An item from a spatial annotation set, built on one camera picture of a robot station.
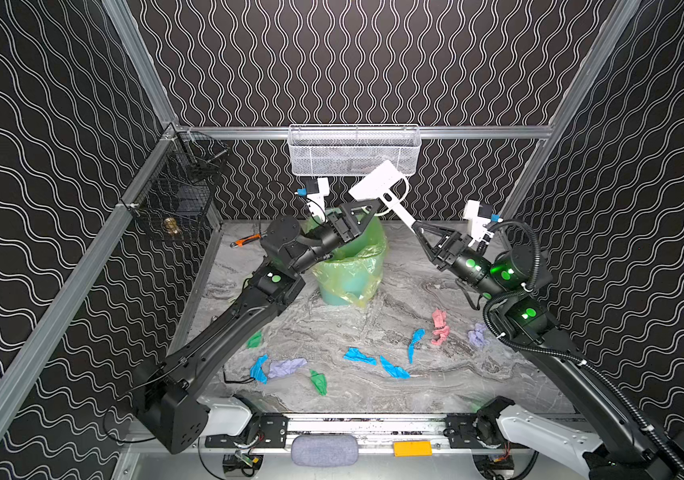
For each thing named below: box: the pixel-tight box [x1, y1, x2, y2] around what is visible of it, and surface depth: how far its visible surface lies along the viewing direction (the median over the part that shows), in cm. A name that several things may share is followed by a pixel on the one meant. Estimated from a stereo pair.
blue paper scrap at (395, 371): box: [380, 356, 411, 380], surface depth 86 cm
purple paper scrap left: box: [267, 358, 308, 378], surface depth 86 cm
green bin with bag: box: [312, 214, 388, 308], surface depth 83 cm
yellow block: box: [394, 441, 433, 457], surface depth 74 cm
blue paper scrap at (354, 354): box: [343, 347, 377, 366], surface depth 89 cm
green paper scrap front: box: [309, 369, 327, 396], surface depth 84 cm
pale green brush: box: [348, 160, 417, 232], surface depth 61 cm
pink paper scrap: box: [431, 308, 450, 345], surface depth 94 cm
